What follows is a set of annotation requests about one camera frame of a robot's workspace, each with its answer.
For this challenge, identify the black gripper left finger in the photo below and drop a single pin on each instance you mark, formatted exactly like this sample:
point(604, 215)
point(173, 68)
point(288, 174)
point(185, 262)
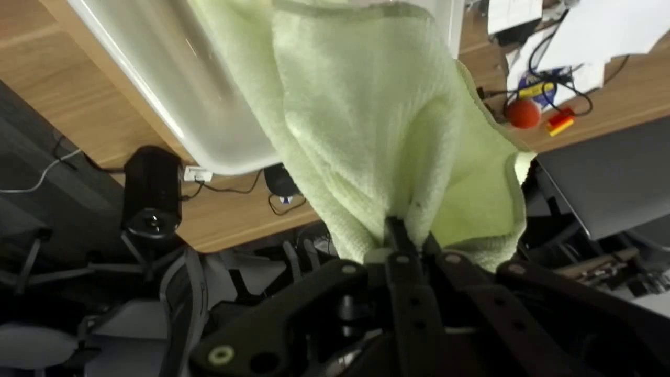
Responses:
point(410, 307)

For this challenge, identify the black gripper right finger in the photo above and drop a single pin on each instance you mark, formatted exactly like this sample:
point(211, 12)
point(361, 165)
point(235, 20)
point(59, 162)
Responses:
point(488, 316)

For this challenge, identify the light green cloth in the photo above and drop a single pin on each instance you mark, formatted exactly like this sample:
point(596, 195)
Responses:
point(390, 118)

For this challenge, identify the white plastic box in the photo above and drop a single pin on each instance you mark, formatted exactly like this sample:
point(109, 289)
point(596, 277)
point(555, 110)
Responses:
point(194, 90)

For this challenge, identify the red round object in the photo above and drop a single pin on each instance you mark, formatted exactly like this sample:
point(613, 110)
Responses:
point(524, 113)

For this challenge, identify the red yellow block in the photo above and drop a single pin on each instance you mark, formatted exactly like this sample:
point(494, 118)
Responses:
point(559, 123)

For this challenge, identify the small white adapter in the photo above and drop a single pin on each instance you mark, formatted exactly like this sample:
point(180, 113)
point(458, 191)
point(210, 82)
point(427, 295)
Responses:
point(198, 174)

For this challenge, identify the black cylinder speaker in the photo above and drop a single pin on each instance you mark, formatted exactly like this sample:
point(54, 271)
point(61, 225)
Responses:
point(150, 185)

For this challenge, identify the white paper sheets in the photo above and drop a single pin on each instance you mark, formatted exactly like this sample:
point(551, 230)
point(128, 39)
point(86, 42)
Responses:
point(613, 34)

